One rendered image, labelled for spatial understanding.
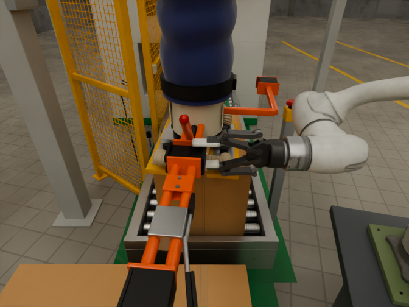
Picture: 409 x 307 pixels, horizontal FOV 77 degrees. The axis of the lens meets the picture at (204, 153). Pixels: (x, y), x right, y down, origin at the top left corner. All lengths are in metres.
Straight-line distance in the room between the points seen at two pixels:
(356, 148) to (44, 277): 1.26
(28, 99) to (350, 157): 1.68
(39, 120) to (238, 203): 1.32
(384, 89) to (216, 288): 0.91
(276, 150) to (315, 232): 1.60
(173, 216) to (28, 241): 1.95
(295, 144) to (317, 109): 0.15
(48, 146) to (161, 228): 1.56
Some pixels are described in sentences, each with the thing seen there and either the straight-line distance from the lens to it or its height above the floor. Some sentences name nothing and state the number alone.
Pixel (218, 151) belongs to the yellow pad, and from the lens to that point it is 0.87.
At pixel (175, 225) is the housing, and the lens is 0.48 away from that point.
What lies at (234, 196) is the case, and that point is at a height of 0.81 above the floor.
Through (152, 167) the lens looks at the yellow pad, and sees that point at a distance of 0.82.
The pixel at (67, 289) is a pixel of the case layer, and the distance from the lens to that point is 1.30.
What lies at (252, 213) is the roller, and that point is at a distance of 1.44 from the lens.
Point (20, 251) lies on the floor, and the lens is 2.34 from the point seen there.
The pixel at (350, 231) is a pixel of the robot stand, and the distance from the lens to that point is 1.22.
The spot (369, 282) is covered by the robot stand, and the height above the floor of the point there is 0.75.
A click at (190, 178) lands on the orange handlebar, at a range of 0.57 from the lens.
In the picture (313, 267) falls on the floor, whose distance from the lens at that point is 2.01.
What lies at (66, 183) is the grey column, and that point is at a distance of 2.12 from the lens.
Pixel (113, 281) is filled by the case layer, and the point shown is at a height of 0.54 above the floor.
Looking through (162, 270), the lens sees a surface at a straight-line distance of 0.42.
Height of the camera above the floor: 1.57
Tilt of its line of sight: 33 degrees down
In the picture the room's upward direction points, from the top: straight up
